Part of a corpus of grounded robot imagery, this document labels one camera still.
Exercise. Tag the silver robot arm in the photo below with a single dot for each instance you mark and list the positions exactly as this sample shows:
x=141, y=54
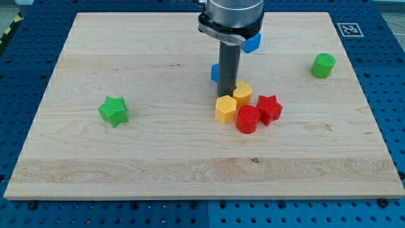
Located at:
x=231, y=21

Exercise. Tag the green star block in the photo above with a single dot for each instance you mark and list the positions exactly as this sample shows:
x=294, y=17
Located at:
x=114, y=111

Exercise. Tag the fiducial marker tag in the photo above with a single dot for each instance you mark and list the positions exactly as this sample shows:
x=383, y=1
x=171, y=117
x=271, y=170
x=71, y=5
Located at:
x=349, y=29

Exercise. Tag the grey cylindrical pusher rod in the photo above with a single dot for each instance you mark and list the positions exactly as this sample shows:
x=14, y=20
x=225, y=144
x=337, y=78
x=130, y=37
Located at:
x=228, y=65

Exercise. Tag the yellow hexagon block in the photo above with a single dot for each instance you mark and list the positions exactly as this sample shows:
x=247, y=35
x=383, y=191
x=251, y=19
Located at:
x=225, y=109

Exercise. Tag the green cylinder block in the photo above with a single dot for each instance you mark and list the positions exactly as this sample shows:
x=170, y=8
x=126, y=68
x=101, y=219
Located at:
x=322, y=65

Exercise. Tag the blue hexagon block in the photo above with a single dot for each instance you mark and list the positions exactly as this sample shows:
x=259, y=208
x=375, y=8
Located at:
x=252, y=43

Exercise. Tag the yellow heart block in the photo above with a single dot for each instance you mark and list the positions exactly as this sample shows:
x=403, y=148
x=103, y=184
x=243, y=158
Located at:
x=242, y=93

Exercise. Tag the red star block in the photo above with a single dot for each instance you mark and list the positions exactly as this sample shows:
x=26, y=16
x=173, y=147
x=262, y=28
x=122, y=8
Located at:
x=270, y=109

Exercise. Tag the black screw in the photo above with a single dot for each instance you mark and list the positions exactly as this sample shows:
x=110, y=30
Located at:
x=32, y=205
x=383, y=203

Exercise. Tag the wooden board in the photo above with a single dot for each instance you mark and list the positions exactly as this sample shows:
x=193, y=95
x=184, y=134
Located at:
x=325, y=145

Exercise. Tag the black screw front left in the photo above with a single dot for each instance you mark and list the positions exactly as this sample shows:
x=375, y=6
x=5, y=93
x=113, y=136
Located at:
x=32, y=205

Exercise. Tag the red cylinder block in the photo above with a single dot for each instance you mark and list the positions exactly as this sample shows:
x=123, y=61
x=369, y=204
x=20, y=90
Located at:
x=247, y=119

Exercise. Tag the black screw front right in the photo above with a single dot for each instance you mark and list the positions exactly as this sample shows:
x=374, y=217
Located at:
x=383, y=203

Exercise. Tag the blue block behind rod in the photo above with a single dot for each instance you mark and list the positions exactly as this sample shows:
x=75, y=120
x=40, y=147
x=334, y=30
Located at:
x=214, y=72

